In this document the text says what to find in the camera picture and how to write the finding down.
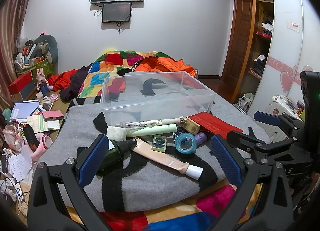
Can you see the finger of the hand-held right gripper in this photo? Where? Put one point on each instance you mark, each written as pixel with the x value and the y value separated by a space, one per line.
pixel 240 139
pixel 266 119

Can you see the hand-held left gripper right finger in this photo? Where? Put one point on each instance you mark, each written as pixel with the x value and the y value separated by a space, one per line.
pixel 225 157

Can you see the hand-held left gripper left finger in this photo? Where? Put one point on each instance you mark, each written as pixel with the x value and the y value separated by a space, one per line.
pixel 93 157

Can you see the dark green spray bottle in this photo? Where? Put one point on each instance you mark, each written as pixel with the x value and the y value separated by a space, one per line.
pixel 115 151

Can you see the red packet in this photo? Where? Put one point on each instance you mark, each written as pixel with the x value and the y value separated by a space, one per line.
pixel 215 124

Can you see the small purple bottle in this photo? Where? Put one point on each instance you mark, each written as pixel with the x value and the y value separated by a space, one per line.
pixel 200 138

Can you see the white bandage roll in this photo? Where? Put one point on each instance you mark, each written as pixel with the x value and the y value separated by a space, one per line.
pixel 116 133

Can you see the blue tape roll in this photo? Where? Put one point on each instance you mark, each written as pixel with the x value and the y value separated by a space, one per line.
pixel 192 148

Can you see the yellow gold box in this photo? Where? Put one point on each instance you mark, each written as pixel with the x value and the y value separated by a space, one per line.
pixel 191 126

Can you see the blue foil packet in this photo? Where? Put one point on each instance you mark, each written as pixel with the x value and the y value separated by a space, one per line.
pixel 177 135

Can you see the beige cosmetic tube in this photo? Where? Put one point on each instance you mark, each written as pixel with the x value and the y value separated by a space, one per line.
pixel 162 159

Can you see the white pen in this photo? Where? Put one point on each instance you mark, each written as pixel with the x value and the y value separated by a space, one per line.
pixel 150 123

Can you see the light green tube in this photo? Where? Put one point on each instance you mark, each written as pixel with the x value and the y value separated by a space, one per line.
pixel 155 130

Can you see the small square green box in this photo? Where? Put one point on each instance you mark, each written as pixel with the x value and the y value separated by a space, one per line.
pixel 159 143

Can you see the clear plastic storage box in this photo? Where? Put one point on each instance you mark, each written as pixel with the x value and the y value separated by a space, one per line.
pixel 155 101

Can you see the white suitcase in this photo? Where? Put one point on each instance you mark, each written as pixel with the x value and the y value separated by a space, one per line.
pixel 272 106

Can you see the white handbag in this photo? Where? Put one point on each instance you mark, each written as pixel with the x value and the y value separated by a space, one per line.
pixel 245 99

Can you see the pink plastic item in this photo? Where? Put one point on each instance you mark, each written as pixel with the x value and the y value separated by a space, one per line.
pixel 41 149

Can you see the dark folded clothes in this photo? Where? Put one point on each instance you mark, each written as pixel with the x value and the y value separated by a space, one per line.
pixel 260 66

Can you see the pink book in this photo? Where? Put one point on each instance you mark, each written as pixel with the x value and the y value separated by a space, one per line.
pixel 52 114

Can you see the pale green booklet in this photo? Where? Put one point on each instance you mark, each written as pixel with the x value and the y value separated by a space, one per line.
pixel 37 123

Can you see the black orange tool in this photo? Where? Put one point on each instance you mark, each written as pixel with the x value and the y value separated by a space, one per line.
pixel 28 137

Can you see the white paper notes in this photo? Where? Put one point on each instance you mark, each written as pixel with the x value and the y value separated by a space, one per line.
pixel 20 163

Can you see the dark purple cloth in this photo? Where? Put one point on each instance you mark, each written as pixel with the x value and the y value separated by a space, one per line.
pixel 75 83

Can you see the beige cup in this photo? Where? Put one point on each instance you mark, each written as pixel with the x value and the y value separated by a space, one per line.
pixel 40 95

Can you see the pink pouch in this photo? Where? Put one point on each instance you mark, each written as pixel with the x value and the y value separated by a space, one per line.
pixel 12 138

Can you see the red folded cloth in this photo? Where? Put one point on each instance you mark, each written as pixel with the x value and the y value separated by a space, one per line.
pixel 263 35

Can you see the blue notebook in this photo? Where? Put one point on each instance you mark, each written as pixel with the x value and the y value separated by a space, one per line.
pixel 23 109

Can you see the wooden door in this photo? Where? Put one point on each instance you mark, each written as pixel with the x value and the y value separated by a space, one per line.
pixel 241 36

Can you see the pink bunny bottle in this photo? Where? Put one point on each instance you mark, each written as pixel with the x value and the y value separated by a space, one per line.
pixel 43 81

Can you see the black cloth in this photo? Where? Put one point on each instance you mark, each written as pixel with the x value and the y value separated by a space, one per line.
pixel 125 71

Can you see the grey box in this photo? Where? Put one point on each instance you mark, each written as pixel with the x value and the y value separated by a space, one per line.
pixel 28 92

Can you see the white black clothes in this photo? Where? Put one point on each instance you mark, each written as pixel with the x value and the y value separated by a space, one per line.
pixel 266 26

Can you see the wooden wardrobe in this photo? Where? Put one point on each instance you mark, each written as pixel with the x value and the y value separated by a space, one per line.
pixel 255 21

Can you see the colourful patchwork quilt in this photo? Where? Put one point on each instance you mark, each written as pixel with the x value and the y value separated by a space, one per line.
pixel 112 58

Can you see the orange puffer jacket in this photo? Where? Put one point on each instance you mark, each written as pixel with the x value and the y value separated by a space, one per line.
pixel 170 65

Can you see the green bag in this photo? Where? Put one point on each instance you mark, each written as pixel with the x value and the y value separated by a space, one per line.
pixel 42 68

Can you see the red box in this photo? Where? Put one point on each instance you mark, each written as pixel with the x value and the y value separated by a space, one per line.
pixel 21 82

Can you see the white sliding wardrobe door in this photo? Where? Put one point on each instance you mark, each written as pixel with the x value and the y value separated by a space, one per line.
pixel 285 8

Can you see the grey neck pillow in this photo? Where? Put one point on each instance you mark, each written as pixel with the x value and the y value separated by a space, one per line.
pixel 51 43

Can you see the striped curtain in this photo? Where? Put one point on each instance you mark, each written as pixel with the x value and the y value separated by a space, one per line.
pixel 10 33

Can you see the small wall monitor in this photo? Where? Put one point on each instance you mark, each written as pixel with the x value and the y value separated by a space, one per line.
pixel 116 12

